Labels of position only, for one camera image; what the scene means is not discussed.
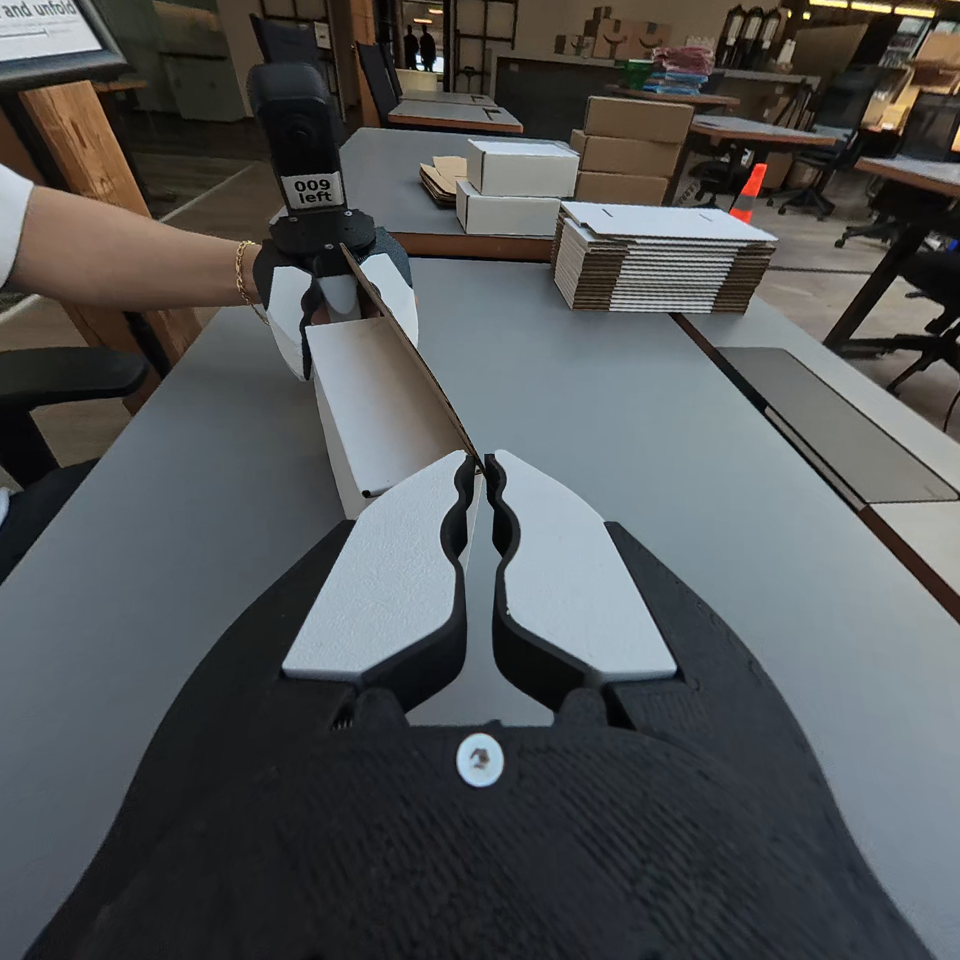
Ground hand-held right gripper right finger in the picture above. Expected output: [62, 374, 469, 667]
[484, 447, 680, 711]

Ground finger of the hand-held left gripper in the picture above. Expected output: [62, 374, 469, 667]
[360, 252, 421, 351]
[264, 262, 320, 384]

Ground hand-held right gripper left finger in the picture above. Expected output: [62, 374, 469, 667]
[282, 448, 486, 711]

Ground white cardboard box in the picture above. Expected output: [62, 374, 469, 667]
[465, 138, 581, 198]
[303, 243, 487, 573]
[455, 180, 563, 236]

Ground person's left forearm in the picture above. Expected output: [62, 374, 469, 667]
[6, 183, 264, 313]

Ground folded white cardboard box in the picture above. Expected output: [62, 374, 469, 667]
[465, 138, 581, 198]
[455, 180, 563, 236]

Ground brown cardboard box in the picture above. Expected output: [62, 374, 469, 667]
[573, 170, 671, 208]
[569, 129, 688, 179]
[582, 95, 696, 146]

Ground grey wooden-edged table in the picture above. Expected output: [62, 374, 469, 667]
[338, 126, 573, 263]
[387, 89, 525, 137]

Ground flat brown cardboard pile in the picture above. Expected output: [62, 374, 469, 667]
[417, 155, 471, 210]

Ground black office chair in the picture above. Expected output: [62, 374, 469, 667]
[883, 246, 960, 423]
[772, 69, 895, 220]
[0, 345, 152, 588]

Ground black framed sign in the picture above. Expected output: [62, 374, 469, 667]
[0, 0, 134, 93]

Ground stack of flat white cardboard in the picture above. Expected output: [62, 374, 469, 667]
[550, 200, 780, 315]

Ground dark grey desk panel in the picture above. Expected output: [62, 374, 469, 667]
[715, 345, 960, 506]

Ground stack of coloured cloths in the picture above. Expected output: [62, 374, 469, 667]
[648, 45, 718, 96]

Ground orange traffic cone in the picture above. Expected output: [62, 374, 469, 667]
[728, 162, 768, 225]

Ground round wooden-edged table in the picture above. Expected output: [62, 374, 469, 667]
[678, 112, 839, 210]

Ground dark desk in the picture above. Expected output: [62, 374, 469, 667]
[822, 153, 960, 354]

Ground gold chain bracelet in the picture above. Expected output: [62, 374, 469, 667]
[234, 239, 270, 326]

